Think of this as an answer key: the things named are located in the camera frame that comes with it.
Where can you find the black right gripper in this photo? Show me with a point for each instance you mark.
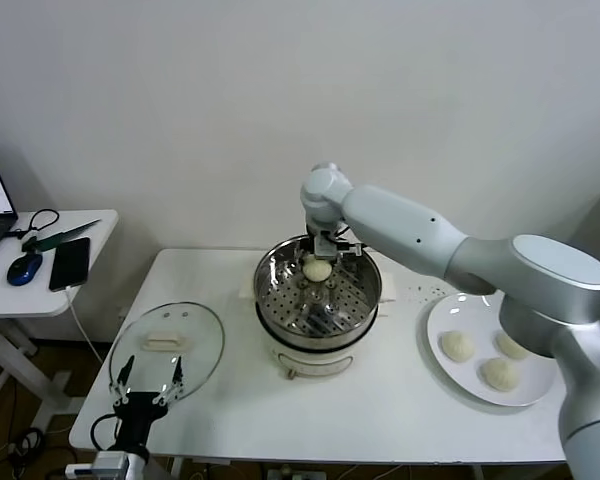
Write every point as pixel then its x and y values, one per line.
pixel 311 237

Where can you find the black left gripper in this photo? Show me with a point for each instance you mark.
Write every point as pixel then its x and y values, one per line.
pixel 136 415

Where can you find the white steamed baozi bun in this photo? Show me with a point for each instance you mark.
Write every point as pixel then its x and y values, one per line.
pixel 511 347
pixel 500 374
pixel 457 346
pixel 316 270

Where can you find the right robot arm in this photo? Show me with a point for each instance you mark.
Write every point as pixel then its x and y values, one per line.
pixel 405 225

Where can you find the stainless steel steamer basket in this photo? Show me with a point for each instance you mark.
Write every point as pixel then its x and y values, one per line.
pixel 290 305

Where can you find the white electric cooker pot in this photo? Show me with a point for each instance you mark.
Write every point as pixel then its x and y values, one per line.
pixel 310 362

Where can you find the black smartphone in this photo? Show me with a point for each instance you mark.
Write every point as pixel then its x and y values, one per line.
pixel 70 265

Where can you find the white side table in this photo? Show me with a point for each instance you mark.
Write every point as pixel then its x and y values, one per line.
pixel 30 300

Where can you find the white oval plate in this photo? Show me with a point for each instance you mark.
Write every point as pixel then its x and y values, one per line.
pixel 460 315

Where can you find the green blade knife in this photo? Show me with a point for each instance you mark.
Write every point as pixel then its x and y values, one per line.
pixel 60 239

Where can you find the blue computer mouse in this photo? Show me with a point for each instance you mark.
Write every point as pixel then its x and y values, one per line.
pixel 25 270

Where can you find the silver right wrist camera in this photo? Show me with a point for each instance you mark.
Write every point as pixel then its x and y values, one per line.
pixel 326 246

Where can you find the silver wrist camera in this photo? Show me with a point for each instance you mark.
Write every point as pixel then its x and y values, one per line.
pixel 326 246
pixel 112 467

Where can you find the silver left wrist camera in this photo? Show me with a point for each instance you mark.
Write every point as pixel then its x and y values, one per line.
pixel 112 467

